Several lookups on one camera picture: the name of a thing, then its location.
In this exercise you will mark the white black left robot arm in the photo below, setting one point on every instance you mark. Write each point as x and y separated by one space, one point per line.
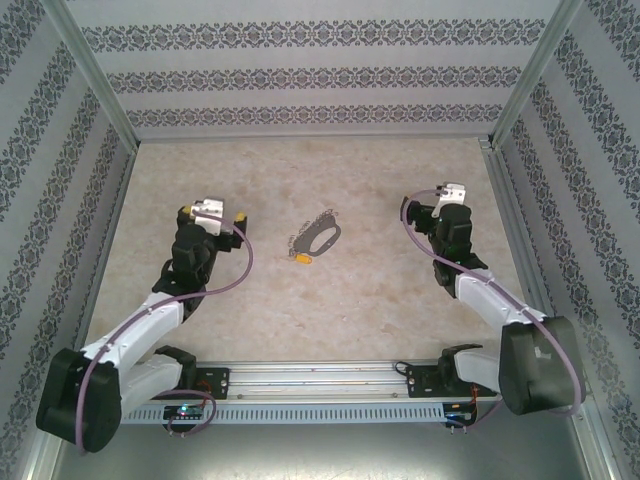
140 325

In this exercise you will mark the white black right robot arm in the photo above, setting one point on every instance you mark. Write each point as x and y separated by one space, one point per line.
500 300

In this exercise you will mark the left circuit board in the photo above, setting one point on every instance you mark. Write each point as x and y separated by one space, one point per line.
185 411

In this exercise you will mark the circuit board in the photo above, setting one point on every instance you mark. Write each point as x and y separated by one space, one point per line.
460 415
185 411

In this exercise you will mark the right circuit board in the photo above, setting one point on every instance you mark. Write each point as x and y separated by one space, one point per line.
460 415

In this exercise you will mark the grey metal panel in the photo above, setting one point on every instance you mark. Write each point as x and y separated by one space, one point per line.
320 455

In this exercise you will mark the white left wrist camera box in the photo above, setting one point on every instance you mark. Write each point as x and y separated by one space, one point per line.
212 215

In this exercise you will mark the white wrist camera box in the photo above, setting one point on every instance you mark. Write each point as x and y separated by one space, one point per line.
450 194
212 215

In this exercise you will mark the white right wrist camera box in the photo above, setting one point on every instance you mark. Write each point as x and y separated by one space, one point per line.
450 194

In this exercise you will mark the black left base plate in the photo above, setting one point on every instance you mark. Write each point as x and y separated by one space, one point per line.
217 382

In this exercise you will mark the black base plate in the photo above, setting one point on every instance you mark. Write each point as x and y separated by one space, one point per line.
420 382
217 382

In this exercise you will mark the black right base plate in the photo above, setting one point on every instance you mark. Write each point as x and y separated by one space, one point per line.
420 382

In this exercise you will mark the aluminium frame post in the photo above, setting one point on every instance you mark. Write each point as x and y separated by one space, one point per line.
597 440
92 75
34 467
535 75

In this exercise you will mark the aluminium mounting rail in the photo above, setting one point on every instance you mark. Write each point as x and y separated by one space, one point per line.
320 380

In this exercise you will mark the aluminium front frame post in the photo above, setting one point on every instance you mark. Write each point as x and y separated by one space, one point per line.
597 440
34 467

